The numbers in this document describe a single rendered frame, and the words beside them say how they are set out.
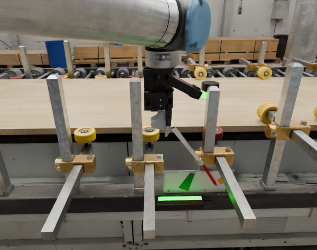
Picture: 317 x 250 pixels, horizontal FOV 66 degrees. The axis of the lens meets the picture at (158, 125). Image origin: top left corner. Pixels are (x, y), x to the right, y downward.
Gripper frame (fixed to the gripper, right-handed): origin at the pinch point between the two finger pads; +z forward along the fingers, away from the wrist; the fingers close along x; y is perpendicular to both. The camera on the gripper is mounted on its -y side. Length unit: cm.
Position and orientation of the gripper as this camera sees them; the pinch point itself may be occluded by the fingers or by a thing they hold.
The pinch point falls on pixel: (168, 132)
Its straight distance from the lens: 74.9
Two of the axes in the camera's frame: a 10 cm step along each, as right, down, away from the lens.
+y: -10.0, 0.1, -0.3
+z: 0.0, 9.1, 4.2
